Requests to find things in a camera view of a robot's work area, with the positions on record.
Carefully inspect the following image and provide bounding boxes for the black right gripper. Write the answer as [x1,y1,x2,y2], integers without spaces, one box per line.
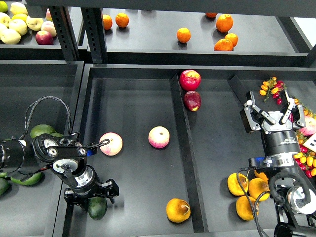
[240,89,306,157]

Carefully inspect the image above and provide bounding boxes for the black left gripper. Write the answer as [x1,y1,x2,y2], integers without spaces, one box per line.
[64,165,119,211]

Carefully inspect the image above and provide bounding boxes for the dark green avocado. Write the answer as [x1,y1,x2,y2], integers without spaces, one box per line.
[88,197,107,220]

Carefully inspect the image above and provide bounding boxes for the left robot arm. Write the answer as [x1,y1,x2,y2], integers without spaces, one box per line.
[0,96,119,208]

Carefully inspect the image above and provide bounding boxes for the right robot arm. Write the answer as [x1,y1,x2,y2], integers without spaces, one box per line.
[239,90,316,237]

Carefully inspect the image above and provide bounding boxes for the green avocado long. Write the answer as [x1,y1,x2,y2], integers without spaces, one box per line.
[10,172,43,186]

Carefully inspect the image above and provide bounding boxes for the yellow pear middle pile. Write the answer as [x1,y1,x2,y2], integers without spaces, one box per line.
[248,178,270,200]

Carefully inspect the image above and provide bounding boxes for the yellow pear pile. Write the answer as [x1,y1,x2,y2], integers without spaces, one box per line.
[248,178,270,200]
[227,173,249,197]

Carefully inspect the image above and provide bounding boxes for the yellow pear left pile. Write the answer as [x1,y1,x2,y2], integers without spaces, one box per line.
[227,173,249,197]

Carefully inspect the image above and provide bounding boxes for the green avocado lower edge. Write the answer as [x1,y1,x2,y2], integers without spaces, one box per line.
[0,178,11,196]

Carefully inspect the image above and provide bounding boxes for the yellow pear bottom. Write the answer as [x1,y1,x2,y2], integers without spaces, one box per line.
[236,196,254,221]

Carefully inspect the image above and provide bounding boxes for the cherry tomato bunch upper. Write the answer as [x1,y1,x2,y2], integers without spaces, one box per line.
[259,77,286,105]

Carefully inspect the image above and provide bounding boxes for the cherry tomato bunch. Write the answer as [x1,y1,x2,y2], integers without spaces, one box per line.
[259,77,286,105]
[294,131,316,179]

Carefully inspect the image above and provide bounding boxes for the pink apple far right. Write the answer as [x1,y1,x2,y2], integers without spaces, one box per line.
[300,116,316,136]

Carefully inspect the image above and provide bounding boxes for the pink apple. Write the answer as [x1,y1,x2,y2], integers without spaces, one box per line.
[300,116,316,136]
[148,126,170,149]
[99,132,123,156]

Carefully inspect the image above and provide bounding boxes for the white label card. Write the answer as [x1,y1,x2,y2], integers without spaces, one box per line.
[303,134,316,152]

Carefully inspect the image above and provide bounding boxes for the cherry tomato bunch lower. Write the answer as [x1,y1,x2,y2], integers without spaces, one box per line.
[294,131,316,179]

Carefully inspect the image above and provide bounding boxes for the pink apple left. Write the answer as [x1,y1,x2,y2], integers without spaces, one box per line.
[99,132,123,156]

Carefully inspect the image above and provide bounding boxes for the dark red apple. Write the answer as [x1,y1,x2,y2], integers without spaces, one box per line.
[183,91,201,112]

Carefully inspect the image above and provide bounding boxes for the orange front right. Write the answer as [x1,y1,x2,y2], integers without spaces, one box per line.
[214,39,234,51]

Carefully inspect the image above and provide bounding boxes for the orange behind front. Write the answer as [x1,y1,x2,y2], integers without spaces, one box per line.
[225,33,238,47]

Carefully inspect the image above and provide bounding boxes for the bright red apple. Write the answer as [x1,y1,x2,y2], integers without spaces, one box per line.
[179,70,201,91]

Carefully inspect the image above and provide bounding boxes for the black middle tray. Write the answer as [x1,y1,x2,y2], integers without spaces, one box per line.
[53,65,316,237]

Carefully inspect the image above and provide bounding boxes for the black tray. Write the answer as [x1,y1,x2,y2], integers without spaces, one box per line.
[0,60,83,237]
[53,65,316,237]

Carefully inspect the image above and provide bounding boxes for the large orange right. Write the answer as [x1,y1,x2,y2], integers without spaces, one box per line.
[216,14,234,33]

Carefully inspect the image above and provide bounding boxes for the black left tray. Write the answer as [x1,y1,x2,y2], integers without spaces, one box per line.
[0,60,83,237]

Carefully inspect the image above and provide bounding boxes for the orange under top shelf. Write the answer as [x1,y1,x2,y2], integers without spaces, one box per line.
[205,12,217,19]

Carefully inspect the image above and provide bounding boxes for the orange centre shelf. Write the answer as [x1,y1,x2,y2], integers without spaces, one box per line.
[176,28,191,43]

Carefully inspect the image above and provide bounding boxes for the red apple on shelf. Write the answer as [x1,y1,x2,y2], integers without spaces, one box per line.
[36,30,54,45]

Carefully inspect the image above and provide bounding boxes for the pale peach on shelf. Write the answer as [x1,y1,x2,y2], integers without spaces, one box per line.
[41,21,57,38]

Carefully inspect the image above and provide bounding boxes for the orange upper left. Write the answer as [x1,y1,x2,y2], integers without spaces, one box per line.
[115,13,129,28]

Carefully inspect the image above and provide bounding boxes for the yellow apple front left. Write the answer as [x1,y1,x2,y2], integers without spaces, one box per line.
[0,29,21,44]

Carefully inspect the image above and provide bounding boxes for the black shelf upright posts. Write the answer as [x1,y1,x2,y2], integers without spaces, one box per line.
[48,6,109,65]

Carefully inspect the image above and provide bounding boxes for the yellow apple with stem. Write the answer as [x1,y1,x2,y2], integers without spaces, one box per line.
[26,16,44,31]

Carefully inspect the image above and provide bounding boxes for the yellow apple middle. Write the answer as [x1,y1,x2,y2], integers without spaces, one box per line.
[8,19,28,36]

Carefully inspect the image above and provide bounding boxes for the green lime corner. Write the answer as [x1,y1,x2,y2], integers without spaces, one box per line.
[0,1,8,13]

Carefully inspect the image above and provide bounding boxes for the orange cherry tomato string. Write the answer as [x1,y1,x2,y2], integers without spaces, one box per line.
[293,98,315,118]

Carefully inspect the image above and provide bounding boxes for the orange cut by post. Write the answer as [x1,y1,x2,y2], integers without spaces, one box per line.
[102,14,113,30]

